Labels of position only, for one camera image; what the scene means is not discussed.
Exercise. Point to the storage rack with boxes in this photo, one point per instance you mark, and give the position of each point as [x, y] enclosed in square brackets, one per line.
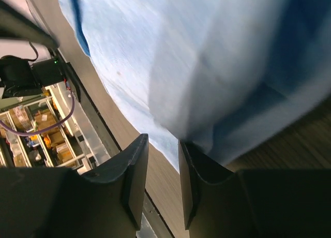
[51, 148]

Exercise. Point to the aluminium frame rail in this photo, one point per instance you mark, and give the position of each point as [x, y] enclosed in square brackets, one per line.
[93, 151]

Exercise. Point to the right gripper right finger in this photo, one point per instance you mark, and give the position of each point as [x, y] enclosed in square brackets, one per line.
[252, 203]

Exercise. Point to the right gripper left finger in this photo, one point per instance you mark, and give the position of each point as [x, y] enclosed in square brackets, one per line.
[106, 201]

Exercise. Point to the light blue long sleeve shirt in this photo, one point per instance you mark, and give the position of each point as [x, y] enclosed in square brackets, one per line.
[225, 75]

